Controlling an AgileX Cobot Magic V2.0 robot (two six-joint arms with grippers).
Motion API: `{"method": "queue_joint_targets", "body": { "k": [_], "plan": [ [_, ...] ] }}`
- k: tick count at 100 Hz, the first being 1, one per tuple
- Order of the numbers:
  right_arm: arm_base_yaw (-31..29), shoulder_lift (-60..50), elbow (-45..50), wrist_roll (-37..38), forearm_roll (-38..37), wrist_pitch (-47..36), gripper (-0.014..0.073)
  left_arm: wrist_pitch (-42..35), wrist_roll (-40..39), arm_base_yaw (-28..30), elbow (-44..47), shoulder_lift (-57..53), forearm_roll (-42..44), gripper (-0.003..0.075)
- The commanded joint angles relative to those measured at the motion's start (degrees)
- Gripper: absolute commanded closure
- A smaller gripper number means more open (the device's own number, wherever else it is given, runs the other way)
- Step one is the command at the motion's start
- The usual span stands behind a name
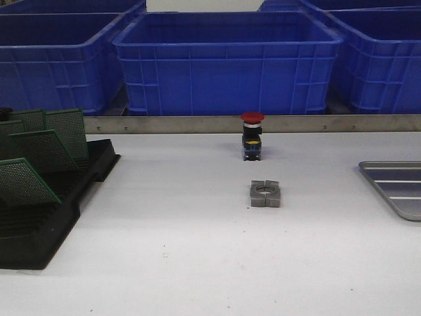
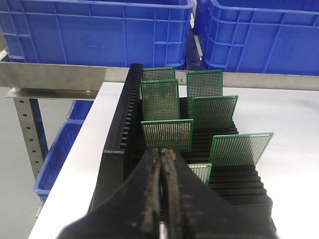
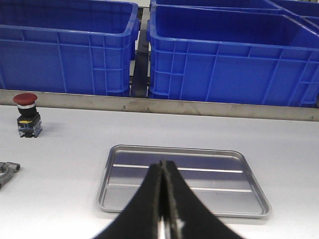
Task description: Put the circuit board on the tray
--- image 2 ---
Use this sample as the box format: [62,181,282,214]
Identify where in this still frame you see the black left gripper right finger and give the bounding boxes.
[160,148,276,239]

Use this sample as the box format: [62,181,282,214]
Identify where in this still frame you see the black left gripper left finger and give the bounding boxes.
[58,148,160,239]

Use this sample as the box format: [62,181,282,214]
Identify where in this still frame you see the green perforated circuit board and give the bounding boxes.
[209,132,274,166]
[188,163,212,185]
[142,66,175,81]
[191,95,238,129]
[186,70,223,117]
[141,119,193,152]
[141,79,180,121]

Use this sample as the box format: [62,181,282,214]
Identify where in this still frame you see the black slotted board rack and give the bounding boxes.
[90,65,274,226]

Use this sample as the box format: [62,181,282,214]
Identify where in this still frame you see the blue plastic bin lower shelf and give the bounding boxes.
[33,100,93,201]

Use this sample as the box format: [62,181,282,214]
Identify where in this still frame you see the blue plastic crate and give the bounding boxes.
[0,0,194,68]
[194,0,319,76]

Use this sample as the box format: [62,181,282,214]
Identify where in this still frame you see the perforated steel upright post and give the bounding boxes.
[13,98,43,179]

